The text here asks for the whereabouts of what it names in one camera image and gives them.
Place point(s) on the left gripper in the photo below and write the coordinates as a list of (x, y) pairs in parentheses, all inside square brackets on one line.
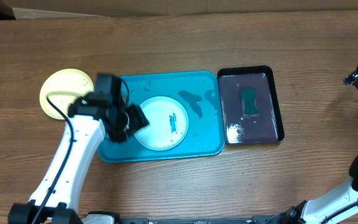
[(138, 121)]

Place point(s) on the light blue plate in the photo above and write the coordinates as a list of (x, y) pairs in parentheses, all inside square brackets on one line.
[(168, 123)]

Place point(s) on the yellow-rimmed plate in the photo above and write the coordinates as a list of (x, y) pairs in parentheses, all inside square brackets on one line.
[(63, 88)]

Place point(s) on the green scrubbing sponge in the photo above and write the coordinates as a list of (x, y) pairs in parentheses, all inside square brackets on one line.
[(249, 96)]

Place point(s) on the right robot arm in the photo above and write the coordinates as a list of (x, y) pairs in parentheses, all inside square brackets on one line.
[(335, 206)]

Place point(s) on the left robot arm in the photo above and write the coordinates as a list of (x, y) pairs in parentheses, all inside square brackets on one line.
[(104, 112)]

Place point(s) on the teal plastic tray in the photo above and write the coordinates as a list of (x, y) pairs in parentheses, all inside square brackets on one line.
[(198, 93)]

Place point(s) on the black plastic tray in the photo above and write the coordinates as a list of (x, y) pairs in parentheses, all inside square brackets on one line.
[(240, 129)]

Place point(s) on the cardboard backdrop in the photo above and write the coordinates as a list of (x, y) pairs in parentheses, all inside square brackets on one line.
[(179, 7)]

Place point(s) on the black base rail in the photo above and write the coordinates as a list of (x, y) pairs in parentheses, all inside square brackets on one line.
[(197, 220)]

